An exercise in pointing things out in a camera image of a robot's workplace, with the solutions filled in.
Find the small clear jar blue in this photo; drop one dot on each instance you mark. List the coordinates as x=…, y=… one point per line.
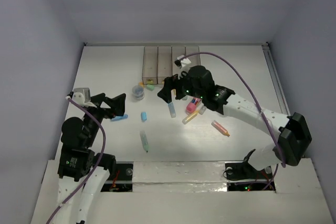
x=138, y=92

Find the green pen cap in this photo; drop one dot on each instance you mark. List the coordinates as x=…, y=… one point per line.
x=150, y=87

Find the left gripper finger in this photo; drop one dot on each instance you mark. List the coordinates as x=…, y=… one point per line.
x=116, y=104
x=98, y=99

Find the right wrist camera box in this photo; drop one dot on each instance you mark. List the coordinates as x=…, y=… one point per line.
x=182, y=62

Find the blue highlighter pen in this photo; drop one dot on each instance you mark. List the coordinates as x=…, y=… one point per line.
x=171, y=105

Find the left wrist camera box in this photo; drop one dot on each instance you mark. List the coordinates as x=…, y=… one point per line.
x=81, y=96

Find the yellow highlighter pen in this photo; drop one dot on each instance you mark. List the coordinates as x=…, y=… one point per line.
x=190, y=117

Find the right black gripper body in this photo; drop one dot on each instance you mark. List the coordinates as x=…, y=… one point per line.
x=191, y=91

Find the blue pen cap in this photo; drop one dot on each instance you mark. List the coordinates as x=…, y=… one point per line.
x=143, y=116

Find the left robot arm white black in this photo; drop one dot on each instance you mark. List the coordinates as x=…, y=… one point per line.
x=84, y=167

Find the green highlighter pen bottom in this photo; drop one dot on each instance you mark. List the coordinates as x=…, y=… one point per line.
x=144, y=141

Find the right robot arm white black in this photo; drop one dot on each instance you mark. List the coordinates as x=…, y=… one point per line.
x=290, y=135

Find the orange highlighter pen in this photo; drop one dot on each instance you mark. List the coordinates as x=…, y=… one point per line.
x=220, y=128

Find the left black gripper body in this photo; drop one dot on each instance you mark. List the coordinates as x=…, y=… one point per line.
x=99, y=106

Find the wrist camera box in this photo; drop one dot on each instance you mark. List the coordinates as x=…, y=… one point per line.
x=81, y=96
x=182, y=62

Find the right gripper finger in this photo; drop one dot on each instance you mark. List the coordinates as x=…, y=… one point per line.
x=165, y=92
x=179, y=89

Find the grey orange-tip highlighter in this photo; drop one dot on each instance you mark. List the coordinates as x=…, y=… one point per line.
x=202, y=110

